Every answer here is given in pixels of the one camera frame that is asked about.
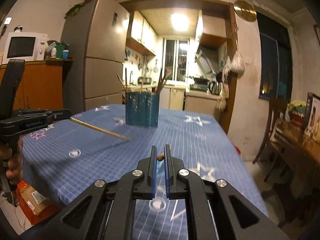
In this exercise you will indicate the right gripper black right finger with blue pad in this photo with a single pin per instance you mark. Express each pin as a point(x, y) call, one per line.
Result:
point(215, 210)

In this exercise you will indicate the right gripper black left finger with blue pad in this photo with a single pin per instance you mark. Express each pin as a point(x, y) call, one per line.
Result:
point(104, 210)

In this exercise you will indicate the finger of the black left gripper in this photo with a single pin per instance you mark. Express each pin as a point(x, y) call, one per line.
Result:
point(61, 114)
point(31, 111)

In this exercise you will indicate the curved wooden chopstick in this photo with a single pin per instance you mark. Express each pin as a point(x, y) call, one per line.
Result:
point(161, 157)
point(98, 129)

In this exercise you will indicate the upper kitchen cabinets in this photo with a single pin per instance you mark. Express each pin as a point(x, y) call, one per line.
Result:
point(140, 35)

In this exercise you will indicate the kitchen window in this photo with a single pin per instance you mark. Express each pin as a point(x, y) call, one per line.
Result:
point(175, 59)

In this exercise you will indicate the person's left hand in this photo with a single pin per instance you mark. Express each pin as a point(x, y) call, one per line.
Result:
point(13, 154)

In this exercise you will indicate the orange wooden cabinet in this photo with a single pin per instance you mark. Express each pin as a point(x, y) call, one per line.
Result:
point(41, 85)

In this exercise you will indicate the blue star grid tablecloth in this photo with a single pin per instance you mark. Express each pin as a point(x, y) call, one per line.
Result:
point(64, 159)

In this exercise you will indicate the white bottle on cabinet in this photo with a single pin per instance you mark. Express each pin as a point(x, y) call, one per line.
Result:
point(53, 53)

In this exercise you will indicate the green container on cabinet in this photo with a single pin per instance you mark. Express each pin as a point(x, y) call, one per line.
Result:
point(59, 49)

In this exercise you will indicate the white microwave oven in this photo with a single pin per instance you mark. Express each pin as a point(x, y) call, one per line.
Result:
point(25, 46)

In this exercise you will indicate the cardboard box on floor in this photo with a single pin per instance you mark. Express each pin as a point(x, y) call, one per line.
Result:
point(34, 200)

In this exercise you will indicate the teal perforated utensil holder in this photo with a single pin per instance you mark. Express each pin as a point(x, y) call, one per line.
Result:
point(142, 109)

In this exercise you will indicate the grey steel refrigerator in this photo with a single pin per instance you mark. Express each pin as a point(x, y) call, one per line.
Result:
point(96, 36)

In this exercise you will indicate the rice cooker on counter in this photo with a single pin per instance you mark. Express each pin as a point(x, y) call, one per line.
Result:
point(144, 80)

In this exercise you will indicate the dark wooden side table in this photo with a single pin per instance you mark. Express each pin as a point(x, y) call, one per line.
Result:
point(300, 195)

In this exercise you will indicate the dark wooden chair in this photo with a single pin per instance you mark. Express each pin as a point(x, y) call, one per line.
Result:
point(276, 110)

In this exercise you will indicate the silver electric kettle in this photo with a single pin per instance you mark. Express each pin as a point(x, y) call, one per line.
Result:
point(215, 87)

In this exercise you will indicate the black wok on stove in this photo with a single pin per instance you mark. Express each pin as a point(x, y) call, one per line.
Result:
point(200, 81)

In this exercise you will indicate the white plastic bag hanging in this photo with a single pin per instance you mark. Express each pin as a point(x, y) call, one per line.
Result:
point(237, 64)

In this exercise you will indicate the range hood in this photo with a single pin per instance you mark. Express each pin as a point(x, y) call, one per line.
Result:
point(207, 60)

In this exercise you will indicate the round gold wall clock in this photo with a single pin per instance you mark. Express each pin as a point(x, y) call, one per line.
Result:
point(245, 10)

